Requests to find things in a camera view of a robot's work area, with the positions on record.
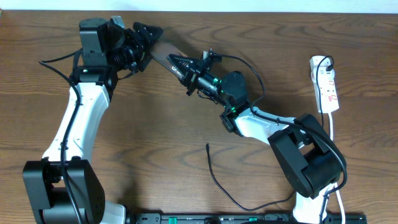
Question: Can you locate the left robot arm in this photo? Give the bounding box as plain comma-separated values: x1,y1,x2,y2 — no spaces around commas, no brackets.
22,16,163,223

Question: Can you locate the black USB charging cable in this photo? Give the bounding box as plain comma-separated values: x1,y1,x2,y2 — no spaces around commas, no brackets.
205,55,335,212

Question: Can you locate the Galaxy S25 Ultra smartphone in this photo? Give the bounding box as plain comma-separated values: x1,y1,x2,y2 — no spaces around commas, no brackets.
150,40,187,80

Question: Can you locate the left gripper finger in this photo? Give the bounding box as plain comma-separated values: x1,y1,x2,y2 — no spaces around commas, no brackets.
136,55,152,72
133,22,164,47

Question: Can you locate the white power strip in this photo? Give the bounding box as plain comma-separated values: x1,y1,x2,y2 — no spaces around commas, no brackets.
310,55,339,114

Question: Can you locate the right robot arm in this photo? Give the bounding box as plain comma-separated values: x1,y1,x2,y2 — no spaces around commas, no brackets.
167,50,348,223

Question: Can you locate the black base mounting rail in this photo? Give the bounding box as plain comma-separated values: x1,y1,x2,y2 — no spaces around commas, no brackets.
135,212,368,224

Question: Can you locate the white power strip cord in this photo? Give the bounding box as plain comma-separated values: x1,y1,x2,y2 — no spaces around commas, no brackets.
327,112,346,224

